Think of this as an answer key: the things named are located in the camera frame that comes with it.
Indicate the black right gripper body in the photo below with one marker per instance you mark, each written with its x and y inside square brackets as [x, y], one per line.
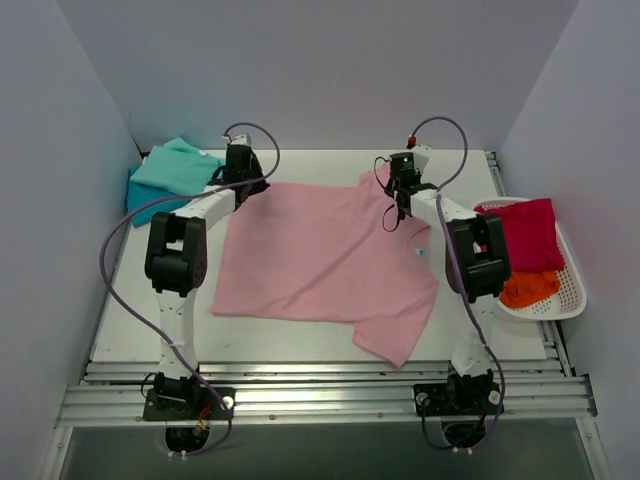
[396, 187]

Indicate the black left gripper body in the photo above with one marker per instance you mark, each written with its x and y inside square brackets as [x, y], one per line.
[251, 185]

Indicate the pink t-shirt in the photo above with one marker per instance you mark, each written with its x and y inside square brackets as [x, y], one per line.
[314, 253]

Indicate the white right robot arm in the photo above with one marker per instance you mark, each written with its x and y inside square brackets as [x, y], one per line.
[476, 258]

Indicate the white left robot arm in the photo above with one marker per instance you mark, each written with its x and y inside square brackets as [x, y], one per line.
[176, 260]

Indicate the mint green folded t-shirt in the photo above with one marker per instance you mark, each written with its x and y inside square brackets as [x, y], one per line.
[178, 168]

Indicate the magenta t-shirt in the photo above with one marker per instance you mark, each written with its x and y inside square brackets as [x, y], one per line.
[530, 233]

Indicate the orange t-shirt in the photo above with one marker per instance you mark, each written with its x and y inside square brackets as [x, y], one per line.
[524, 289]

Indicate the white plastic basket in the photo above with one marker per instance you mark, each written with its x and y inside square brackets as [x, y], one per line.
[569, 302]

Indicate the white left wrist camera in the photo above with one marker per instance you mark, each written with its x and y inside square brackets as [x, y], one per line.
[243, 139]

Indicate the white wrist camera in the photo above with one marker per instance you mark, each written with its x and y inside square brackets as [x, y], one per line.
[420, 152]
[243, 139]

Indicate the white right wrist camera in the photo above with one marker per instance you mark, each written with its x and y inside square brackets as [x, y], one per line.
[420, 152]

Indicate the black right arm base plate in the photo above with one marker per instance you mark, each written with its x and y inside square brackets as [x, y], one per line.
[440, 400]

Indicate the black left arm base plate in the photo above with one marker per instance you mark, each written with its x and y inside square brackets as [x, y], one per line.
[164, 408]

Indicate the aluminium rail frame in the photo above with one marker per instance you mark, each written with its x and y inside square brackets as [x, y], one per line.
[309, 382]

